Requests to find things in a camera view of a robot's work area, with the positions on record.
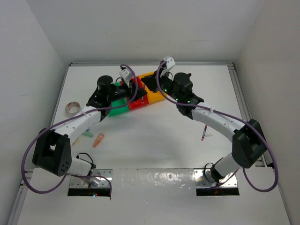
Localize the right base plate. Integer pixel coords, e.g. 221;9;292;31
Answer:
194;168;238;189

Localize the red plastic bin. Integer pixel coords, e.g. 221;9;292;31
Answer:
112;77;149;114

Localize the left base plate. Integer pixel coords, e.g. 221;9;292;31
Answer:
69;169;113;188

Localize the orange pen cap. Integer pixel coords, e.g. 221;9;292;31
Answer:
92;133;104;148

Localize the red gel pen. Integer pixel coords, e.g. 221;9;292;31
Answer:
141;84;147;103

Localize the pink gel pen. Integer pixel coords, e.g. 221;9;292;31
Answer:
201;125;208;141

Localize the large tape roll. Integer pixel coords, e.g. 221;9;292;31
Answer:
65;101;82;117

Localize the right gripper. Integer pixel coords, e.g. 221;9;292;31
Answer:
142;67;180;102

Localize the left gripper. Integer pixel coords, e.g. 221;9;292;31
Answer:
107;78;146;103

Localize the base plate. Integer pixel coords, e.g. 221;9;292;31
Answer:
69;169;113;188
194;168;238;189

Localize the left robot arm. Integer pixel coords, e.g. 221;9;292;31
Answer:
32;75;147;177

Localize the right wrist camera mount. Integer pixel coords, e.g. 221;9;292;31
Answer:
160;56;176;72

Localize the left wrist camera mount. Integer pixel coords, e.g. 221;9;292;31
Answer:
119;68;134;87

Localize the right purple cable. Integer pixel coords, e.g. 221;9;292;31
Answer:
156;60;278;193

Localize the yellow plastic bin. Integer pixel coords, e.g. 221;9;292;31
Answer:
138;72;165;105

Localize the purple cable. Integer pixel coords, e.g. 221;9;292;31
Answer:
21;64;139;194
156;60;278;193

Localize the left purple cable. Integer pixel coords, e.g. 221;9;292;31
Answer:
21;64;139;194

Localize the green plastic bin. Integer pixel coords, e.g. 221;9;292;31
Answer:
108;82;130;117

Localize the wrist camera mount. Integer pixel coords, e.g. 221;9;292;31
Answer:
119;68;134;87
160;56;176;72

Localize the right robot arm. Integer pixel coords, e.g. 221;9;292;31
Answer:
141;72;266;183

